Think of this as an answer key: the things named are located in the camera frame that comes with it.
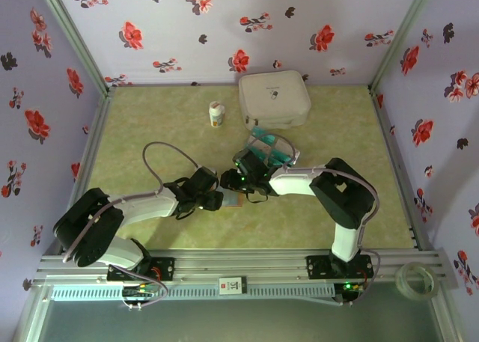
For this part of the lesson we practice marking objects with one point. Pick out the clear tape roll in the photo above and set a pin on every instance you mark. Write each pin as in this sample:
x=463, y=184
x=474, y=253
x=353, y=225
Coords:
x=399, y=282

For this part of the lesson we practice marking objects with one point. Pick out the aluminium lower frame bar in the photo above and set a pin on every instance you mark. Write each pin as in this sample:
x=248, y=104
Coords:
x=30, y=316
x=447, y=319

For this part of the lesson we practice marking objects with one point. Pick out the aluminium frame post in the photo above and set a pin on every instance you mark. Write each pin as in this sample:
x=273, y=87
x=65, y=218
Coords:
x=398, y=39
x=76, y=39

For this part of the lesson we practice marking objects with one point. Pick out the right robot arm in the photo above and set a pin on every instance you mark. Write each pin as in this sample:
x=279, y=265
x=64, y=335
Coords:
x=292, y=185

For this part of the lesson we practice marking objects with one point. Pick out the white pill bottle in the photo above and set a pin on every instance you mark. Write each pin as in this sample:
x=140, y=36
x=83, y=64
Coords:
x=217, y=115

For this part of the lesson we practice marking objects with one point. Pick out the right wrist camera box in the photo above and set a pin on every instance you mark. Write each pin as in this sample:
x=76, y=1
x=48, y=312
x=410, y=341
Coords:
x=247, y=159

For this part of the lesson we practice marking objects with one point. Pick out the aluminium table side rail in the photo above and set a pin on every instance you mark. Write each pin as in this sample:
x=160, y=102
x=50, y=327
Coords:
x=386, y=132
x=95, y=132

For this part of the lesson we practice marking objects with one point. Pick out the teal card packets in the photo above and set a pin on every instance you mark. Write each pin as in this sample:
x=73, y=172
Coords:
x=282, y=155
x=253, y=145

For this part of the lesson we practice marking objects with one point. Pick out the teal VIP card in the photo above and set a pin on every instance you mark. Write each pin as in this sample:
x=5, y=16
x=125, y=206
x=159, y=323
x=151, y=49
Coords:
x=262, y=132

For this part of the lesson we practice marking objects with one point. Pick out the white zipped medicine case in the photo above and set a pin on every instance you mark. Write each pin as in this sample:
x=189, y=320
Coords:
x=275, y=99

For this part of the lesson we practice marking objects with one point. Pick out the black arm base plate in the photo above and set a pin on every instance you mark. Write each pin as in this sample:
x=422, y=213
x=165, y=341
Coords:
x=318, y=267
x=164, y=267

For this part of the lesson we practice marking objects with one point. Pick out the black white label tag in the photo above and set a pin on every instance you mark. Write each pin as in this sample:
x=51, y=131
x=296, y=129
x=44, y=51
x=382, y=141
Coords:
x=232, y=286

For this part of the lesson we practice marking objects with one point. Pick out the green circuit board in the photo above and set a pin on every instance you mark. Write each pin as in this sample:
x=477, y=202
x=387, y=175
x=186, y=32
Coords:
x=353, y=287
x=138, y=292

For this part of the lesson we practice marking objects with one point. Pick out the white card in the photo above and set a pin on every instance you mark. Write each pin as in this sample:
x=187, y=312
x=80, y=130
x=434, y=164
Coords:
x=295, y=155

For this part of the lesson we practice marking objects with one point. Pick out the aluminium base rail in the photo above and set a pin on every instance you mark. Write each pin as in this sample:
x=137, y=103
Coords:
x=243, y=265

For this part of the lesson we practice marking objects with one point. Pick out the brown leather card holder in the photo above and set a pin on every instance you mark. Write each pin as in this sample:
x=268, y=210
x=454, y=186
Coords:
x=234, y=200

